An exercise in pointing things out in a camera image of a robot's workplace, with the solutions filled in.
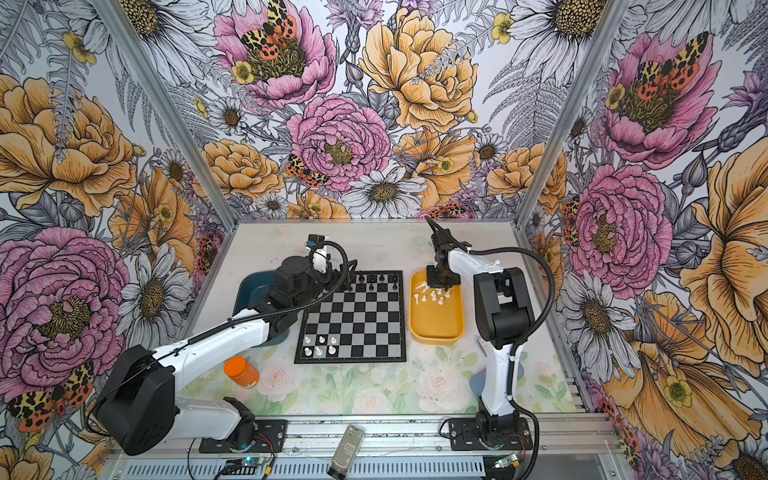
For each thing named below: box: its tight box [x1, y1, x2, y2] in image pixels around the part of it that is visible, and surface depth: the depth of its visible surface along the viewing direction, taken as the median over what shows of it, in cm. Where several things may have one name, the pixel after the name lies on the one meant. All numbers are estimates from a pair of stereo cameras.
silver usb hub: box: [327, 424, 365, 480], surface depth 70 cm
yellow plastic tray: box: [408, 269, 465, 343], surface depth 99 cm
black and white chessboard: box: [294, 270, 407, 364], surface depth 91 cm
